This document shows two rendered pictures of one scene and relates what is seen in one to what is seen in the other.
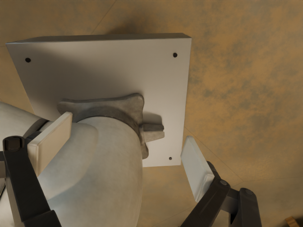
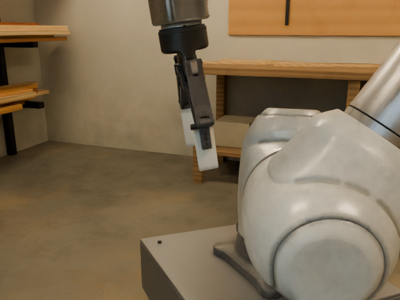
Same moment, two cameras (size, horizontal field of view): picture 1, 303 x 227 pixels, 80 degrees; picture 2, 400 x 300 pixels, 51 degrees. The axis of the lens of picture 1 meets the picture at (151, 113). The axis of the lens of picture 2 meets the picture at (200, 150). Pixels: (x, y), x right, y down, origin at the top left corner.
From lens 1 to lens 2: 0.67 m
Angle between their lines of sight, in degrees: 64
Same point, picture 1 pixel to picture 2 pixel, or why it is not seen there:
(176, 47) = (152, 243)
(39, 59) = not seen: outside the picture
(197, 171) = (187, 118)
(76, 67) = (211, 290)
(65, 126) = (202, 158)
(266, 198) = not seen: hidden behind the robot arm
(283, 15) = not seen: outside the picture
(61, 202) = (251, 137)
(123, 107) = (232, 247)
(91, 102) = (245, 268)
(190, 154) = (189, 132)
